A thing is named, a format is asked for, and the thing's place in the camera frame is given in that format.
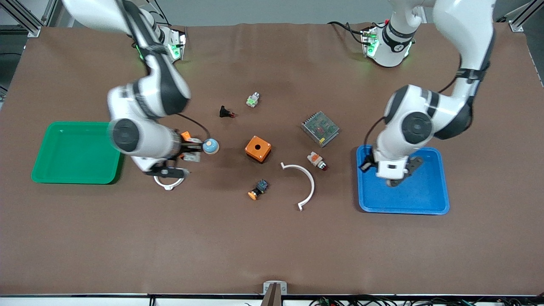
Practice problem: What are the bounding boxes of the grey arm base connector block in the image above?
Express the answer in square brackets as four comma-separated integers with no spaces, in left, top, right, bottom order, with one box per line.
[169,28,187,62]
[361,28,379,58]

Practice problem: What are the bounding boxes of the brown table mat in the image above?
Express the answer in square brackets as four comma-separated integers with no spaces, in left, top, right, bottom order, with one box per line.
[0,22,544,296]

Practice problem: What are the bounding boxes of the large white pipe clamp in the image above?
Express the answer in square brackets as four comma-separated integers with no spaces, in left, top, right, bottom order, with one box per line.
[280,162,315,211]

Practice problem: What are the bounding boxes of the orange mushroom button switch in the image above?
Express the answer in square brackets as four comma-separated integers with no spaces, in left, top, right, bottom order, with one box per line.
[248,179,269,201]

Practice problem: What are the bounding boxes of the aluminium frame profile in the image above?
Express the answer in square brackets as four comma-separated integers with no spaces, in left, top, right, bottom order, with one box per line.
[495,0,544,32]
[0,0,58,38]

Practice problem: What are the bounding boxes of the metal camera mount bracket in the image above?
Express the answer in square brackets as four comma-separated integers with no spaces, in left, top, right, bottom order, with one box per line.
[263,281,288,306]

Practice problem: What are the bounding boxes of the small white pipe clamp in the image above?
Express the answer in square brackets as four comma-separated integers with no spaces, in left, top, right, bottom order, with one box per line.
[153,175,187,191]

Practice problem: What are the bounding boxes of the black arm base cable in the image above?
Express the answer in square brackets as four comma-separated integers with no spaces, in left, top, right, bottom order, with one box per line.
[151,0,171,25]
[327,20,370,45]

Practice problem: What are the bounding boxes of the red pushbutton switch white body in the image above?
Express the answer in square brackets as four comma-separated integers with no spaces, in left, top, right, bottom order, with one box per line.
[307,152,328,171]

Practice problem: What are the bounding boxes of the green plastic tray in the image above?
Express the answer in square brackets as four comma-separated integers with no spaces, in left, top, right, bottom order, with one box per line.
[31,122,126,184]

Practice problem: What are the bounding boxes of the bundle of black cables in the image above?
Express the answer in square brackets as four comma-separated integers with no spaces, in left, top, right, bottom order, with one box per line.
[310,295,544,306]

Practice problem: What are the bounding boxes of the perforated metal power supply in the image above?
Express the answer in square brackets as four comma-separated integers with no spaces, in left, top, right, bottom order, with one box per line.
[301,111,340,148]

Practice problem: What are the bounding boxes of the blue plastic tray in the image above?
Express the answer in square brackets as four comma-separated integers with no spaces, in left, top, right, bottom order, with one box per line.
[356,144,450,215]

